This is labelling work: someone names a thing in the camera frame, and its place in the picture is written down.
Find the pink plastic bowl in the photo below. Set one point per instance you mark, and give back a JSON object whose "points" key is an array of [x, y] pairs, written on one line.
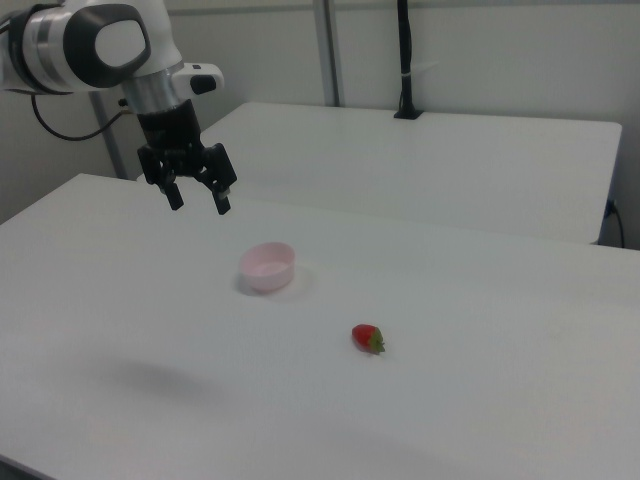
{"points": [[267, 272]]}

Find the grey metal wall post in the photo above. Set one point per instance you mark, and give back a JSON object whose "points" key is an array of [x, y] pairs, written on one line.
{"points": [[330, 50]]}

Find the red strawberry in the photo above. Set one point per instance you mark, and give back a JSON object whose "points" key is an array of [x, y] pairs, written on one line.
{"points": [[364, 336]]}

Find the grey metal frame post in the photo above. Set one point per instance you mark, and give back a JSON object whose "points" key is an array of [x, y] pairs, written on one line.
{"points": [[113, 150]]}

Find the white side table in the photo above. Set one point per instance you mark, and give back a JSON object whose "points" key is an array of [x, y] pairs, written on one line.
{"points": [[400, 165]]}

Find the black camera stand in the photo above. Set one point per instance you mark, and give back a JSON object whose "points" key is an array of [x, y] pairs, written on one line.
{"points": [[406, 45]]}

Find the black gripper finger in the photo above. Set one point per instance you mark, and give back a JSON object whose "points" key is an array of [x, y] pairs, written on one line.
{"points": [[221, 197], [174, 195]]}

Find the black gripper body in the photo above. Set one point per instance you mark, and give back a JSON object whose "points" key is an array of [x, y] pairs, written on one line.
{"points": [[167, 127]]}

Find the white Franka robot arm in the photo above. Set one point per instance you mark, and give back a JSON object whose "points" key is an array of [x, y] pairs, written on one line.
{"points": [[75, 45]]}

